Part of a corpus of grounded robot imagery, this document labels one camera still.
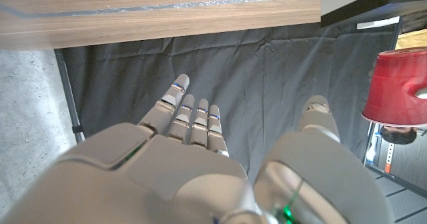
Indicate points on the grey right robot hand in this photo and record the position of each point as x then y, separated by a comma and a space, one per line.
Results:
166, 184

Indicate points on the black curtain backdrop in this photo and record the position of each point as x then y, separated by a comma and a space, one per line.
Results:
267, 70

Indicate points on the red plastic cup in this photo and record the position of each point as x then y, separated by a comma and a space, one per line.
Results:
390, 84

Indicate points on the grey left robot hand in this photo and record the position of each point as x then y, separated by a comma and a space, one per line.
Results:
422, 93

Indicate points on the wooden table top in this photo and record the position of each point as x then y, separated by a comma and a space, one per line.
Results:
166, 6

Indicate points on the black curtain stand pole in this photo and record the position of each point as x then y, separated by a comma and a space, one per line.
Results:
71, 117

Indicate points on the white power strip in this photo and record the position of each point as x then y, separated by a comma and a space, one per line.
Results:
377, 23

